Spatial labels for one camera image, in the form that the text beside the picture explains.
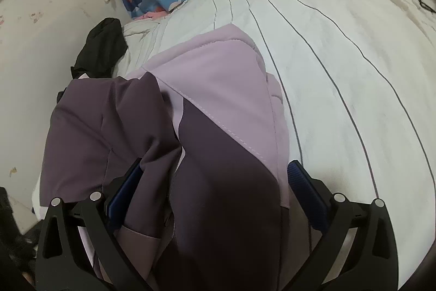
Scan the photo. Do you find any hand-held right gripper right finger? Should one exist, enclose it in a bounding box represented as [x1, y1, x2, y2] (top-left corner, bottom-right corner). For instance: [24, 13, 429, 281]
[287, 160, 399, 291]

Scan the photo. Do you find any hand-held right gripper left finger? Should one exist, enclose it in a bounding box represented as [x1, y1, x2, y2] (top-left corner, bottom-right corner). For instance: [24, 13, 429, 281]
[36, 158, 154, 291]

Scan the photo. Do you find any purple two-tone jacket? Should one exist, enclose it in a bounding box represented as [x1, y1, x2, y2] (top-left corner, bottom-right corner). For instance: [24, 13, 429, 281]
[32, 23, 300, 291]

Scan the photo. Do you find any black garment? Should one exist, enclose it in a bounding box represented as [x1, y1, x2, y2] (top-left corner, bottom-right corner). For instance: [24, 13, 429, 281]
[70, 17, 128, 79]

